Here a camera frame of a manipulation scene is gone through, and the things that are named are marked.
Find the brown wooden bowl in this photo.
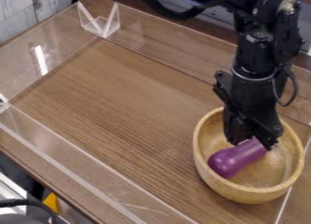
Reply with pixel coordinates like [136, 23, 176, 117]
[193, 107, 304, 204]

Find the clear acrylic corner bracket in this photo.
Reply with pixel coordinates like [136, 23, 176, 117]
[76, 3, 120, 38]

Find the black cable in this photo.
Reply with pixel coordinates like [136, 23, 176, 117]
[0, 199, 59, 224]

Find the purple toy eggplant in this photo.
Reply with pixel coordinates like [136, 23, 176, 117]
[207, 137, 267, 178]

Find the yellow triangular part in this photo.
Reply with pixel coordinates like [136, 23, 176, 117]
[42, 192, 60, 213]

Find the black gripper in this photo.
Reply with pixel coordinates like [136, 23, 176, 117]
[212, 65, 291, 150]

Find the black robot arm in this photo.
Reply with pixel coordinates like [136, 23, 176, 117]
[143, 0, 304, 149]

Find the clear acrylic tray wall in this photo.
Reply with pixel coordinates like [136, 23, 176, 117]
[0, 0, 311, 224]

